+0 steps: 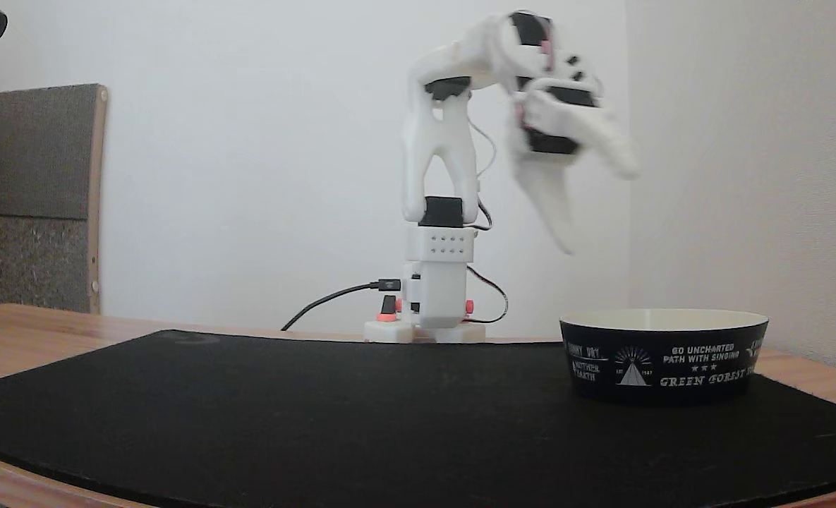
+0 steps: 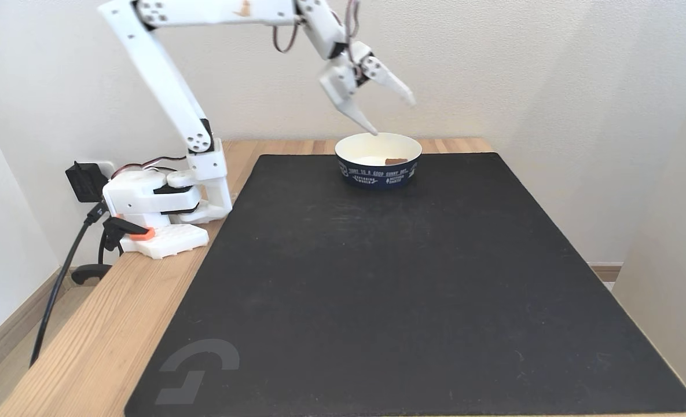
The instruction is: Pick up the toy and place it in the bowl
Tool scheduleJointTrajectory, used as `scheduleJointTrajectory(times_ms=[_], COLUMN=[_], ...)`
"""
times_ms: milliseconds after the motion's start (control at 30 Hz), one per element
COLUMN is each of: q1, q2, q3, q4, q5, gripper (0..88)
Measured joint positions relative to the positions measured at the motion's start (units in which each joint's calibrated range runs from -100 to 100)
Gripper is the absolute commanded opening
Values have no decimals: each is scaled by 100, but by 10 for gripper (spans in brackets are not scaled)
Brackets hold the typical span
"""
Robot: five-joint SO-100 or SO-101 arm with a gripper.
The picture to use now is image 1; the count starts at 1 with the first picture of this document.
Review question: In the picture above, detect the black bowl with white print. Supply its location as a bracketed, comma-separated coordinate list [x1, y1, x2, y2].
[559, 308, 770, 406]

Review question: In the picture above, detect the black felt mat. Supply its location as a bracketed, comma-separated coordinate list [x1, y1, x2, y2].
[0, 329, 836, 508]

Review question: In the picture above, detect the black and red servo wire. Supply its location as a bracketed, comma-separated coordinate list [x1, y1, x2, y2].
[466, 263, 509, 325]

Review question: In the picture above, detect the black USB cable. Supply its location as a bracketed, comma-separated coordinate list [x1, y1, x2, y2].
[281, 279, 402, 331]

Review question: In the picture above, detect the brown board with wooden frame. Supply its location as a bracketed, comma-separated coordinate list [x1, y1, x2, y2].
[0, 83, 109, 315]

